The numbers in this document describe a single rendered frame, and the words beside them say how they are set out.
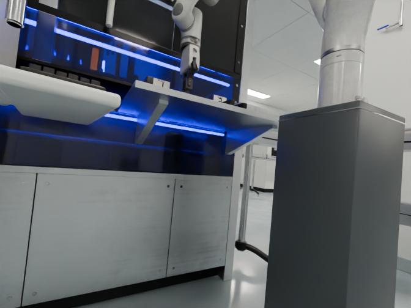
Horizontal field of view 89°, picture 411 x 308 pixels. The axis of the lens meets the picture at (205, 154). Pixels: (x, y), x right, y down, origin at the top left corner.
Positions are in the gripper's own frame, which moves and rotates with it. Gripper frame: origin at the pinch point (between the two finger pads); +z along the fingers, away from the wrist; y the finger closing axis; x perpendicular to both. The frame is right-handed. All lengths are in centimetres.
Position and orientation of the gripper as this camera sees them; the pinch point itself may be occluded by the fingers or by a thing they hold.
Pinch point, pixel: (187, 84)
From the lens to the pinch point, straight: 90.6
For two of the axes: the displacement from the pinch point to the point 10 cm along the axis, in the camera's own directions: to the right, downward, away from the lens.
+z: -0.6, 9.9, -0.8
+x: -8.7, -0.9, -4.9
